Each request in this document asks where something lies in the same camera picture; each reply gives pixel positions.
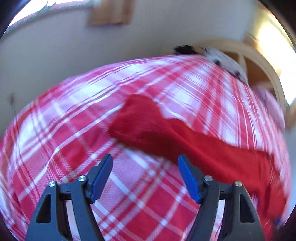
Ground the black object beside bed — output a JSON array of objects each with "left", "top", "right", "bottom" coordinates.
[{"left": 174, "top": 45, "right": 199, "bottom": 55}]

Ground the cream wooden headboard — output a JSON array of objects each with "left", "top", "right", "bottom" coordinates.
[{"left": 193, "top": 39, "right": 287, "bottom": 113}]

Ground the pink pillow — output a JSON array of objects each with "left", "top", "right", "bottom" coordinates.
[{"left": 252, "top": 85, "right": 285, "bottom": 132}]

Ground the red white plaid bedspread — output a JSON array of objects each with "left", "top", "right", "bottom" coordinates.
[{"left": 1, "top": 55, "right": 290, "bottom": 240}]

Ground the white black patterned pillow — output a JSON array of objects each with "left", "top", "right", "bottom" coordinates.
[{"left": 201, "top": 46, "right": 248, "bottom": 85}]

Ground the beige patterned curtain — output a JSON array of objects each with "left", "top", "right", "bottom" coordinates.
[{"left": 88, "top": 0, "right": 135, "bottom": 26}]

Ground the red knit sweater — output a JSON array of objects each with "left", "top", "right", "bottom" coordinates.
[{"left": 108, "top": 94, "right": 287, "bottom": 240}]

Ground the bright window behind headboard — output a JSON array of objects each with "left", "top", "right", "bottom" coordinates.
[{"left": 253, "top": 6, "right": 295, "bottom": 104}]

